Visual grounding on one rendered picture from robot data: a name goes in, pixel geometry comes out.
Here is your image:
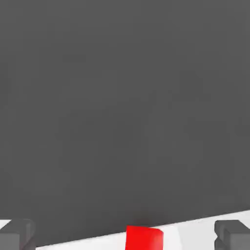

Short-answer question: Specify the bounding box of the small red cube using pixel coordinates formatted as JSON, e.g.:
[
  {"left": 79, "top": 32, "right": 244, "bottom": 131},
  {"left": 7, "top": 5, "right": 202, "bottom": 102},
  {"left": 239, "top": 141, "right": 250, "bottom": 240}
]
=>
[{"left": 125, "top": 225, "right": 164, "bottom": 250}]

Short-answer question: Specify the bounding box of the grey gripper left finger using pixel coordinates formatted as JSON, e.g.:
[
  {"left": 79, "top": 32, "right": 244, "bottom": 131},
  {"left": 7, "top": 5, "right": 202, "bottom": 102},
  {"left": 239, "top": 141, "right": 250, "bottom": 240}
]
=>
[{"left": 0, "top": 218, "right": 36, "bottom": 250}]

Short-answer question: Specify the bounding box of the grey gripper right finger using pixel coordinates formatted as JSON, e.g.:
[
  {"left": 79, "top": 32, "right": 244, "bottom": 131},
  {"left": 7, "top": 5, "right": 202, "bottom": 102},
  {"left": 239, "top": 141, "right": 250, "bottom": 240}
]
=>
[{"left": 214, "top": 219, "right": 250, "bottom": 250}]

